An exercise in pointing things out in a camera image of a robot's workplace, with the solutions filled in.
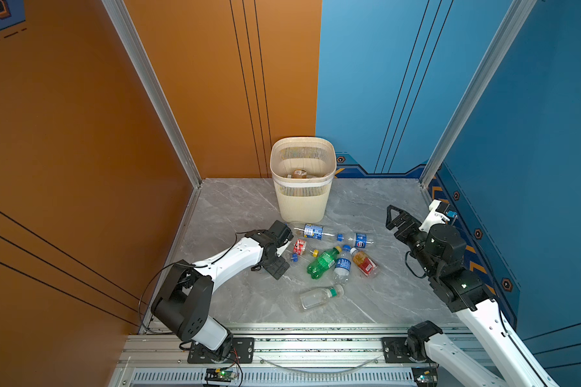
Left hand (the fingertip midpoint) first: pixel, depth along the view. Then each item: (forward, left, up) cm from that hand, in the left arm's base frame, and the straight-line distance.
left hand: (271, 259), depth 89 cm
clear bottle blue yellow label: (+12, -16, +1) cm, 20 cm away
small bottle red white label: (+5, -11, +1) cm, 12 cm away
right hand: (+2, -38, +27) cm, 46 cm away
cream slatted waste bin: (+39, -12, +11) cm, 42 cm away
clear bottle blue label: (-2, -26, +1) cm, 27 cm away
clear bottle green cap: (-13, -15, -4) cm, 20 cm away
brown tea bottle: (+30, -10, +15) cm, 35 cm away
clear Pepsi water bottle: (+9, -35, 0) cm, 36 cm away
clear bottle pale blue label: (+2, -9, -1) cm, 9 cm away
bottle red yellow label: (-2, -34, +1) cm, 34 cm away
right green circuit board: (-34, -48, -6) cm, 60 cm away
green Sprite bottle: (-2, -17, -3) cm, 17 cm away
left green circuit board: (-34, +11, -5) cm, 36 cm away
